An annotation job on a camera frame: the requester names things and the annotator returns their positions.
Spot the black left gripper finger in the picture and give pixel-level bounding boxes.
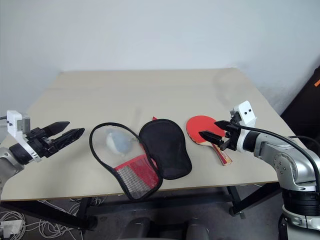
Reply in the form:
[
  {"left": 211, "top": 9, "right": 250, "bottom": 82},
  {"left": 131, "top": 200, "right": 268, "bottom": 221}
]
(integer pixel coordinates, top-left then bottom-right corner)
[
  {"left": 53, "top": 127, "right": 86, "bottom": 151},
  {"left": 42, "top": 121, "right": 71, "bottom": 137}
]

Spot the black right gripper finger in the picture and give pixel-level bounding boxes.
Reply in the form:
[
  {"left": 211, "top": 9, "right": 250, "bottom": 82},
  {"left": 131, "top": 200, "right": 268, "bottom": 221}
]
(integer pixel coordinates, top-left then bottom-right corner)
[
  {"left": 213, "top": 120, "right": 236, "bottom": 132},
  {"left": 198, "top": 130, "right": 224, "bottom": 146}
]

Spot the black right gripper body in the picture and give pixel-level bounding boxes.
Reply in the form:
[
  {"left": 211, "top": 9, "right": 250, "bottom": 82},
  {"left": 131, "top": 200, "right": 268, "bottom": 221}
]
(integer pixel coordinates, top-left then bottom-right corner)
[{"left": 218, "top": 117, "right": 241, "bottom": 152}]

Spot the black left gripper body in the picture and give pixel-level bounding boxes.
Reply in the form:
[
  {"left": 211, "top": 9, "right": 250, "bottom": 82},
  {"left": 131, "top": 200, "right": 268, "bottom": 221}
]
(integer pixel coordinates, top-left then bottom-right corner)
[{"left": 24, "top": 126, "right": 58, "bottom": 159}]

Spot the red table tennis paddle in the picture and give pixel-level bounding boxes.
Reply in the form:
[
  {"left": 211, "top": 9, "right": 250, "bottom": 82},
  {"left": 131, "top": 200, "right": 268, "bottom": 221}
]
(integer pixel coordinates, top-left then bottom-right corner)
[{"left": 185, "top": 114, "right": 234, "bottom": 167}]

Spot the red and black pouch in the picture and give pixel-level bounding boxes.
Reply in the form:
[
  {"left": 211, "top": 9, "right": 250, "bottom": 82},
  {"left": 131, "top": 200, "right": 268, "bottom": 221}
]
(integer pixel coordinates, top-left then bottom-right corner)
[{"left": 89, "top": 118, "right": 193, "bottom": 201}]

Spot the grey round zipper pull tab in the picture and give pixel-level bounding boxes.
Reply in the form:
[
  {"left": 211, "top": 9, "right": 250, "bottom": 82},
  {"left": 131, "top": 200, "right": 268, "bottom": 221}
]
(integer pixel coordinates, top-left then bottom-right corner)
[{"left": 105, "top": 131, "right": 138, "bottom": 158}]

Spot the white power strip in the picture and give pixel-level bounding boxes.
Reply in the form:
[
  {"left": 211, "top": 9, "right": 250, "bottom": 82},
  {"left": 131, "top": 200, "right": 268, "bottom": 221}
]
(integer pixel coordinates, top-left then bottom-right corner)
[{"left": 0, "top": 219, "right": 23, "bottom": 237}]

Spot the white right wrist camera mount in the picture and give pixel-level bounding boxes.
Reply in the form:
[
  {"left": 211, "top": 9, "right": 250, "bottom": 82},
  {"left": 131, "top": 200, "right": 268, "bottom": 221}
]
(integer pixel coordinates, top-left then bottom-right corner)
[{"left": 229, "top": 100, "right": 259, "bottom": 153}]

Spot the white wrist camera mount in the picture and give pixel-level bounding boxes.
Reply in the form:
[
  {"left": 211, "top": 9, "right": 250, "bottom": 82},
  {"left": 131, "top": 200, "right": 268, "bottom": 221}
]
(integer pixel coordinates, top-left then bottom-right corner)
[
  {"left": 6, "top": 109, "right": 42, "bottom": 163},
  {"left": 229, "top": 100, "right": 259, "bottom": 153}
]

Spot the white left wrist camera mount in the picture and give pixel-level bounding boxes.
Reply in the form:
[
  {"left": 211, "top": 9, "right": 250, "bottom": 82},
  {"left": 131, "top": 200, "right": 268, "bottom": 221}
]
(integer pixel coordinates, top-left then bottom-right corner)
[{"left": 6, "top": 109, "right": 42, "bottom": 163}]

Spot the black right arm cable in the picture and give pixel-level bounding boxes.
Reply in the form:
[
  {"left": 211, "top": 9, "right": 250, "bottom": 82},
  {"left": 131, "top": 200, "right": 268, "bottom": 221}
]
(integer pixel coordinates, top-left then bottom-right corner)
[{"left": 236, "top": 124, "right": 320, "bottom": 193}]

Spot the black metal table frame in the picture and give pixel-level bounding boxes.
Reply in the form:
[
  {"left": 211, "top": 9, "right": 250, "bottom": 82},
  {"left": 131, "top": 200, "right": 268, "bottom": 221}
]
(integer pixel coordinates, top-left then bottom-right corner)
[{"left": 0, "top": 181, "right": 283, "bottom": 232}]

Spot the tangled white cable bundle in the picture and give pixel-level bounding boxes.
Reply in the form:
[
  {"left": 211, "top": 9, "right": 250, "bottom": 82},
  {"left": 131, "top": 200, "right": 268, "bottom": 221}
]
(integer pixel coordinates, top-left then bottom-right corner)
[{"left": 0, "top": 194, "right": 108, "bottom": 238}]

